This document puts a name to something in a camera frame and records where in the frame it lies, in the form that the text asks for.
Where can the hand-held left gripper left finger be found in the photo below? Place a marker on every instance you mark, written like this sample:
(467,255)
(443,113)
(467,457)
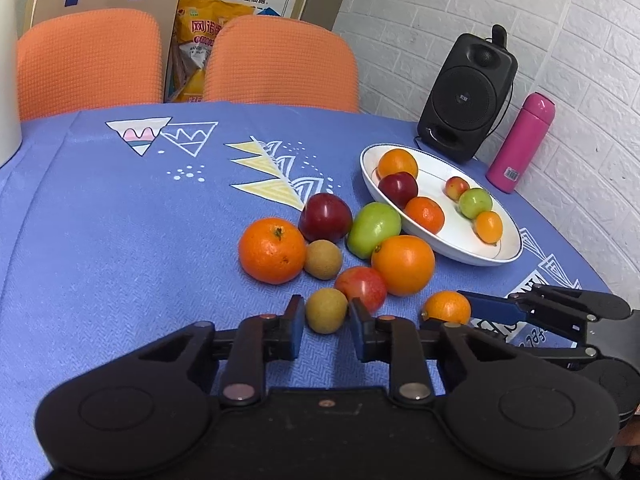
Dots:
(297,325)

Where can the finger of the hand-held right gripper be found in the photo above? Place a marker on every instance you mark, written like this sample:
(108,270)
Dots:
(487,305)
(560,352)

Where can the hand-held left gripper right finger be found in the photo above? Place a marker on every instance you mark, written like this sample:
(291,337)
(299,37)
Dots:
(359,327)

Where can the brown longan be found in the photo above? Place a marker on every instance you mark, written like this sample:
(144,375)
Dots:
(326,310)

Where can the red tomato apple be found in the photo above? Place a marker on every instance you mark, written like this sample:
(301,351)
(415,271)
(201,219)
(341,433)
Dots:
(361,287)

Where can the small mandarin orange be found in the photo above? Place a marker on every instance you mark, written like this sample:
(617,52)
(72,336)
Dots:
(446,308)

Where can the kiwi back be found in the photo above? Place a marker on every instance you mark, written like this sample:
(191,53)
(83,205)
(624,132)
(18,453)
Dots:
(323,259)

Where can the white plate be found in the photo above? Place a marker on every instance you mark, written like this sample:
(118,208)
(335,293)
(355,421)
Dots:
(450,240)

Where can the large orange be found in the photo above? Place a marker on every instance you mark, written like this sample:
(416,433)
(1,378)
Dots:
(403,265)
(397,164)

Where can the large tangerine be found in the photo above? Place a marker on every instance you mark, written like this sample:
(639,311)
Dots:
(271,251)

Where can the yellow orange tomato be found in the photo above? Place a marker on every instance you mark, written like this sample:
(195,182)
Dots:
(488,226)

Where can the green apple front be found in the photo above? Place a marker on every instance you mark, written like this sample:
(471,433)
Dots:
(475,202)

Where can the medium mandarin orange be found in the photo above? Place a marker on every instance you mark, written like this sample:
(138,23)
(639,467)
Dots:
(425,215)

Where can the dark red apple back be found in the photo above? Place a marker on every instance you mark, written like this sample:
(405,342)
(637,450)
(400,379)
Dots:
(325,217)

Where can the dark red apple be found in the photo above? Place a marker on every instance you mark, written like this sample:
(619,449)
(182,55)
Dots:
(397,189)
(325,217)

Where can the small red yellow plum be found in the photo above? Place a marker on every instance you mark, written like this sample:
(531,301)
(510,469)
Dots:
(456,187)

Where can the dark red apple front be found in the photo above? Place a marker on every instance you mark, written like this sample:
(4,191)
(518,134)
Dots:
(397,189)

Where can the pink bottle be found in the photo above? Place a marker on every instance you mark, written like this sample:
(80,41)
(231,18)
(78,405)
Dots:
(522,142)

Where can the blue printed tablecloth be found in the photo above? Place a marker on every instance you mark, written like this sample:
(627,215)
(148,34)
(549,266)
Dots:
(125,220)

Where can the black speaker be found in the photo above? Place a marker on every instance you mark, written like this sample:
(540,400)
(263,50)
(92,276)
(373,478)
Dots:
(465,100)

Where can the orange chair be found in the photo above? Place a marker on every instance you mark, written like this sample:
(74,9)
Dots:
(280,65)
(90,65)

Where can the yellow snack bag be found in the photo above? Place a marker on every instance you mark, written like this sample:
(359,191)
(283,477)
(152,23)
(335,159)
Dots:
(192,35)

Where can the white thermos jug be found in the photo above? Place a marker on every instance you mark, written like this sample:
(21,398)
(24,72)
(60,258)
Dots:
(7,85)

